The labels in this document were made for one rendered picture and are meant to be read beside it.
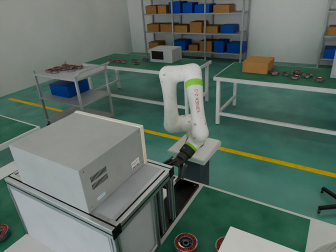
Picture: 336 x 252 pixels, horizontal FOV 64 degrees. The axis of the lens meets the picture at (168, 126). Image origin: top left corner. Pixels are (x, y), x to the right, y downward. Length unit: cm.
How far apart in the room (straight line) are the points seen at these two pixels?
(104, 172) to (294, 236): 98
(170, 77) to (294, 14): 613
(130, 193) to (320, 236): 96
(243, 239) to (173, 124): 126
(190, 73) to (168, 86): 17
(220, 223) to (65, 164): 87
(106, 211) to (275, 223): 89
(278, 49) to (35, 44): 604
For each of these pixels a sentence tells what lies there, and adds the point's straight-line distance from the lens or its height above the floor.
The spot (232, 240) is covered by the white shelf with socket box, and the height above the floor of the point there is 120.
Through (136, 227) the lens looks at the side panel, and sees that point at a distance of 120.
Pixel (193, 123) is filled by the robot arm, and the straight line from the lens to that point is 169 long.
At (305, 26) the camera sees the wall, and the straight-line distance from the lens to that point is 770.
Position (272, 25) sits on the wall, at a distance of 781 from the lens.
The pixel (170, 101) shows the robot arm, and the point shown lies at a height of 117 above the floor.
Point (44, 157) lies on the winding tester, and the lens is 116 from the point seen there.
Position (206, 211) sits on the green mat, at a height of 75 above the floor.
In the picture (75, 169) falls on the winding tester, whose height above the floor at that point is 132.
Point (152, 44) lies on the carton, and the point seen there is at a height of 41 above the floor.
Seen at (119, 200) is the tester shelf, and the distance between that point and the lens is 116.
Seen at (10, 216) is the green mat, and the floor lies 75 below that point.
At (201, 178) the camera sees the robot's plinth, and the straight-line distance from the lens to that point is 223.
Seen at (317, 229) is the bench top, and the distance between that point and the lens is 164.
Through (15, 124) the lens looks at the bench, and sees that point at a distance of 313.
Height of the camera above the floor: 187
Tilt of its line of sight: 27 degrees down
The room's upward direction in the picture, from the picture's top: 4 degrees counter-clockwise
